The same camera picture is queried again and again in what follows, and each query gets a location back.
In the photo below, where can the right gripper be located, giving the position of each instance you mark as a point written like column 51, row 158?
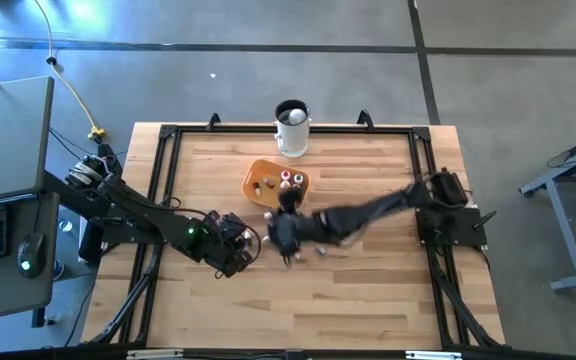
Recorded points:
column 288, row 230

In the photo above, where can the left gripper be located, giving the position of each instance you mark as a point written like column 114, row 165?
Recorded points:
column 228, row 245

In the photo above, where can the yellow food coloring bottle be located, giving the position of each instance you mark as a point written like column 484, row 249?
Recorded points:
column 284, row 185

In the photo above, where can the green food coloring bottle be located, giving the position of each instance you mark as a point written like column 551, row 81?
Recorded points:
column 298, row 178

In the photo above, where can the red food coloring bottle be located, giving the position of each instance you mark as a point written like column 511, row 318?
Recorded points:
column 285, row 175

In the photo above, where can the orange plastic bin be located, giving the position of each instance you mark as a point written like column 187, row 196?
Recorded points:
column 260, row 172

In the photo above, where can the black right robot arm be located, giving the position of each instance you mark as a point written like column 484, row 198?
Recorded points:
column 368, row 215

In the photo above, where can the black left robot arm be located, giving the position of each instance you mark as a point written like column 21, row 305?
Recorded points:
column 143, row 215

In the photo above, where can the white cylindrical container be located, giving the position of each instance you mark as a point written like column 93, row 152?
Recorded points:
column 293, row 140

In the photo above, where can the white ball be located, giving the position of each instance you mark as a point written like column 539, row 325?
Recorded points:
column 297, row 116

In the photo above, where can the black box under table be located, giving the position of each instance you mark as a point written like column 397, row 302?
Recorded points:
column 90, row 245

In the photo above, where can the black computer mouse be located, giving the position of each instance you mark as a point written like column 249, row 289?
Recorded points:
column 30, row 252

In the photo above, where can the grey desk top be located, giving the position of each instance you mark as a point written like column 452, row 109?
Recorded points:
column 8, row 140

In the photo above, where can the grey metal table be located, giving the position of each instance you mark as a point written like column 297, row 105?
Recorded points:
column 568, row 245

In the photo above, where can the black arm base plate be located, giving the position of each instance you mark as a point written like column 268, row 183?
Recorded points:
column 463, row 232
column 118, row 236

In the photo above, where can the black aluminium table frame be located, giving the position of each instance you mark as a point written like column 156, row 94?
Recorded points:
column 218, row 129

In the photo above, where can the silver metal bracket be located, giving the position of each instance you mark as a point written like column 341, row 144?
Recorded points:
column 154, row 354
column 433, row 355

